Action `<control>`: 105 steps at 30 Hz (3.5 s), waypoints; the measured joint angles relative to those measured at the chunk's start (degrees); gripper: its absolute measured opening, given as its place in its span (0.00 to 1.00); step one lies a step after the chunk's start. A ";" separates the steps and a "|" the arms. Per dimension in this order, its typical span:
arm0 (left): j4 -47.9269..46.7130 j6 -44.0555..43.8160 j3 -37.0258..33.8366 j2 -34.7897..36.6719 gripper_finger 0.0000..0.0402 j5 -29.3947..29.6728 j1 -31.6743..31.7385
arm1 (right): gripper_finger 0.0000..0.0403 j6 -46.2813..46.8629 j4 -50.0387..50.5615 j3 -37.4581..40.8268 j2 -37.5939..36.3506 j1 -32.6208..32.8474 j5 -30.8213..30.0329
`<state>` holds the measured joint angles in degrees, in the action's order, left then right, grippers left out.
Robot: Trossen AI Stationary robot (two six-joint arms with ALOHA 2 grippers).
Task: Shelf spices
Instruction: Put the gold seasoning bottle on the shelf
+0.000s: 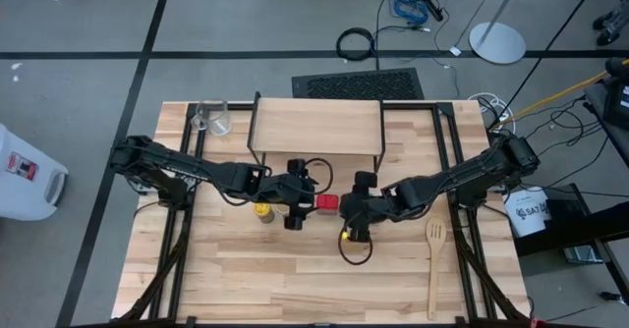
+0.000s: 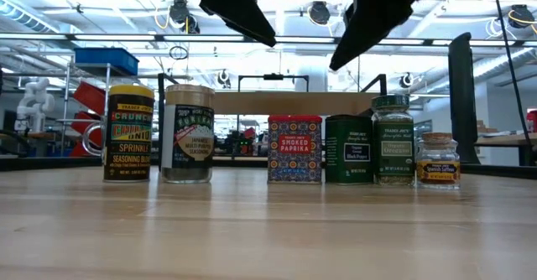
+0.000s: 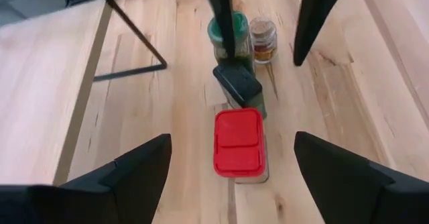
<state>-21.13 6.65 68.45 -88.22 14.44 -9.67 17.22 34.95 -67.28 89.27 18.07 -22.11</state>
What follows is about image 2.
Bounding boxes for dark green pepper tin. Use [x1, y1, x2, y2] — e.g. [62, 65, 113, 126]
[325, 113, 374, 184]

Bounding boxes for red plastic bin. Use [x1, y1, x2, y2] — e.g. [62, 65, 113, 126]
[69, 111, 106, 158]
[73, 80, 108, 116]

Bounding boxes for metal wire rack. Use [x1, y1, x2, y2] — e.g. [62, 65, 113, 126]
[58, 61, 112, 163]

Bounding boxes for cardboard boxes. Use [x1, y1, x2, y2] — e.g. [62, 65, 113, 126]
[476, 119, 496, 135]

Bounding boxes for thin black hanging cable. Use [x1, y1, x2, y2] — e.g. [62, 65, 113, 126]
[490, 0, 537, 167]

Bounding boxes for black aluminium table frame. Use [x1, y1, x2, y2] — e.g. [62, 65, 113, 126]
[0, 156, 537, 180]

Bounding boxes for red smoked paprika tin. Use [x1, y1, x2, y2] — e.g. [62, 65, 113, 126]
[267, 114, 323, 184]

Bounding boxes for black gantry frame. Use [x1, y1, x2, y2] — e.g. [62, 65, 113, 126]
[237, 73, 310, 93]

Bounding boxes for blue plastic bin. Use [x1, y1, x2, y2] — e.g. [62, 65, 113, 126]
[74, 47, 140, 76]

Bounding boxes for wooden shelf black metal legs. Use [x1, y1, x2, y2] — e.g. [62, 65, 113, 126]
[157, 72, 392, 177]

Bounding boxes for black hanging cable loop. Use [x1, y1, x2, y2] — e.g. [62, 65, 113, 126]
[169, 44, 189, 61]

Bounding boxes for tan-lid furikake jar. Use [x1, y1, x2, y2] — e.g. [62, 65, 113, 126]
[161, 84, 216, 184]

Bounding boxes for small cork-lid saffron jar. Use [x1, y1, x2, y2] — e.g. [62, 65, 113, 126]
[415, 132, 461, 189]

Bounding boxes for black ceiling cable reel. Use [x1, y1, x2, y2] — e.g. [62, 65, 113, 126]
[308, 1, 332, 26]
[507, 3, 536, 29]
[169, 0, 201, 34]

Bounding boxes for tall black upright post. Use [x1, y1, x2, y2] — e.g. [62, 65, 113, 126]
[447, 31, 482, 164]

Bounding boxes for wooden side desk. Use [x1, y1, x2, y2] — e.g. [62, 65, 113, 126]
[473, 132, 537, 167]

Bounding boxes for green-lid oregano glass jar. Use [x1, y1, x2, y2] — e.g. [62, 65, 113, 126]
[371, 94, 416, 187]

